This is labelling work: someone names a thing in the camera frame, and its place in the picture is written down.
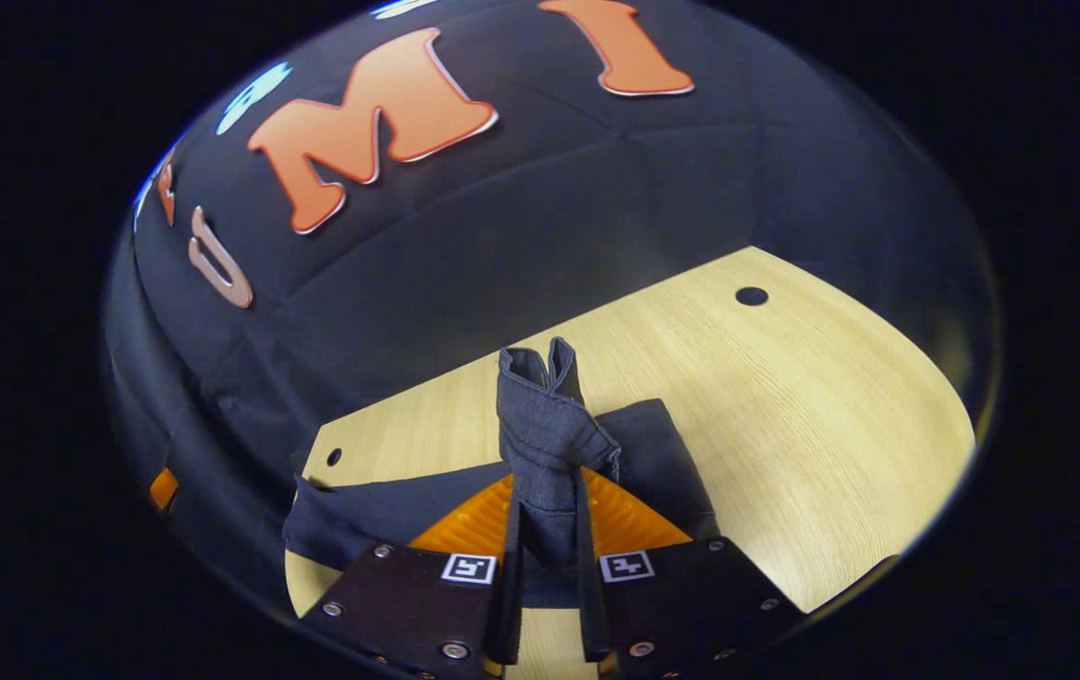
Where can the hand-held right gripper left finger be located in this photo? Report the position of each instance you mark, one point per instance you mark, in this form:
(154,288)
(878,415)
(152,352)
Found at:
(507,604)

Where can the dark blue jeans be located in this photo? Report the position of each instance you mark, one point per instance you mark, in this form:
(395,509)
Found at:
(549,425)

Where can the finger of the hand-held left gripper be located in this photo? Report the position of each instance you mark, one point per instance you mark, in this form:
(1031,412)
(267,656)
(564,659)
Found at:
(162,489)

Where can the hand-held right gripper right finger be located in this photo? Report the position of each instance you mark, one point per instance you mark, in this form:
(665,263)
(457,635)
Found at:
(592,604)

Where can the black backdrop cloth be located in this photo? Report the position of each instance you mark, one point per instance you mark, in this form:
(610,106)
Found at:
(597,189)

